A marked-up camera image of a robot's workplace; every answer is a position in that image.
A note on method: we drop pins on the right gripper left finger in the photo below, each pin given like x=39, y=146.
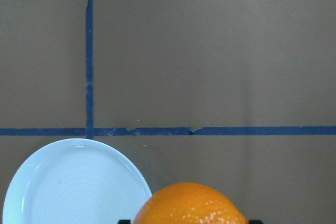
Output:
x=124, y=221

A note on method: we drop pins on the orange fruit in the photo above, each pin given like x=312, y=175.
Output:
x=189, y=203

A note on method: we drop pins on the light blue plate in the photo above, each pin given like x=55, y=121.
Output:
x=75, y=181

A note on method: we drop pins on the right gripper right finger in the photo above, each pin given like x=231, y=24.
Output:
x=255, y=222

